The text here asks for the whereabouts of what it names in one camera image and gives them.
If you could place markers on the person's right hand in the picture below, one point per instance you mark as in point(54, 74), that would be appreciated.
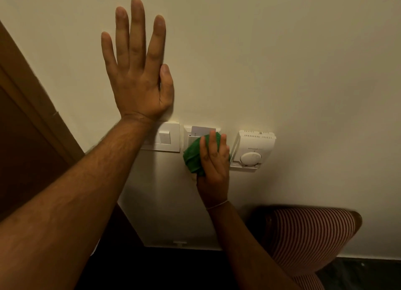
point(214, 170)

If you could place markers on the person's left hand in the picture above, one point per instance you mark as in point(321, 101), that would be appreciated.
point(137, 82)

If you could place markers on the person's right fingers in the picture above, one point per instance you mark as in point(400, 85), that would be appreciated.
point(213, 148)

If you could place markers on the person's left thumb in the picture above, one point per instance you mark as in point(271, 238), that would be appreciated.
point(167, 82)

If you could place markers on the person's left little finger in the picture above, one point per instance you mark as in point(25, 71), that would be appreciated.
point(108, 53)

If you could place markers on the person's left middle finger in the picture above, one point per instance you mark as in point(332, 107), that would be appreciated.
point(137, 32)

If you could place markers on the green cleaning cloth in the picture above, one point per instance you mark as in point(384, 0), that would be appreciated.
point(193, 156)

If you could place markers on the person's right forearm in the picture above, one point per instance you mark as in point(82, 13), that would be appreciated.
point(247, 252)

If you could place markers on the person's left forearm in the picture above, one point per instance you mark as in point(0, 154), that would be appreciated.
point(62, 211)

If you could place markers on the grey key card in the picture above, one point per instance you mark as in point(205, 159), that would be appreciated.
point(203, 131)

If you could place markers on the white key card holder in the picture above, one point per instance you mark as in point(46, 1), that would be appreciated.
point(187, 134)

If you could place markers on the red striped upholstered chair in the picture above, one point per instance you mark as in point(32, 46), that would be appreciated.
point(307, 239)

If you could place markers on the white wall thermostat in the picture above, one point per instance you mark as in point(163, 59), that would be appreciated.
point(253, 148)

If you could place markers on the white wall light switch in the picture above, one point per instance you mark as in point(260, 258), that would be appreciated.
point(163, 137)

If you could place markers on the brown wooden door frame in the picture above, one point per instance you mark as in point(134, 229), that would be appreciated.
point(28, 117)

